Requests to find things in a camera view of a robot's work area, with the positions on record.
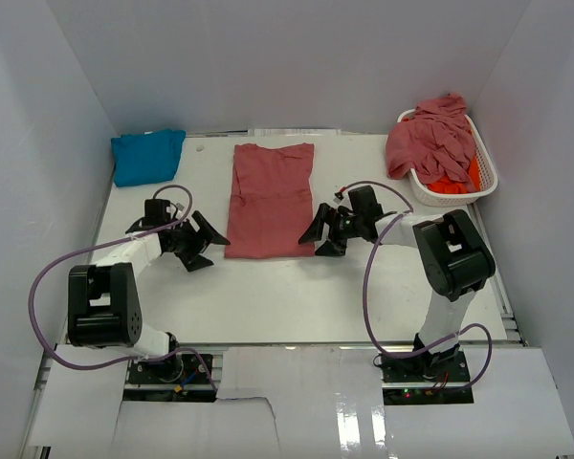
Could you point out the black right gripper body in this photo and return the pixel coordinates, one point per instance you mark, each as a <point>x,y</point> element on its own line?
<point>342,229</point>

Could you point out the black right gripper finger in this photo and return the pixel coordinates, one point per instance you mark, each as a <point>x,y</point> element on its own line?
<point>331,248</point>
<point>315,231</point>

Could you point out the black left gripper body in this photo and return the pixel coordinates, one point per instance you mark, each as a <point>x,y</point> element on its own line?
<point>186,240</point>

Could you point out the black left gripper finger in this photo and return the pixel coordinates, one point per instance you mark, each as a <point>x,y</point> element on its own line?
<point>195,262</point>
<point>205,234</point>

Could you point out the pink t-shirt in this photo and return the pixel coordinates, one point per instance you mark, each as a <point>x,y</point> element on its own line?
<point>271,202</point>
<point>405,144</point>

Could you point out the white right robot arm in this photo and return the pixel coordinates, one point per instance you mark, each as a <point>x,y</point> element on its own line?
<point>456,262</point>

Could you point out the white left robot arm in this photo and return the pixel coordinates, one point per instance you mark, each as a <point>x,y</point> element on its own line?
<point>104,309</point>

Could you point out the folded blue t-shirt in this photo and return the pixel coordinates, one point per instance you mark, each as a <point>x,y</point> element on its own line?
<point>147,159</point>

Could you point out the pink t-shirt in basket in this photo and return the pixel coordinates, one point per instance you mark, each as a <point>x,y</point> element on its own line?
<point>405,144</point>

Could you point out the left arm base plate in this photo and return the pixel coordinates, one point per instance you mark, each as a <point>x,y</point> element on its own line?
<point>181,379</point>

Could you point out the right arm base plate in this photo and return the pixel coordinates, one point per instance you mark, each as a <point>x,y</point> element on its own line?
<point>410,383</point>

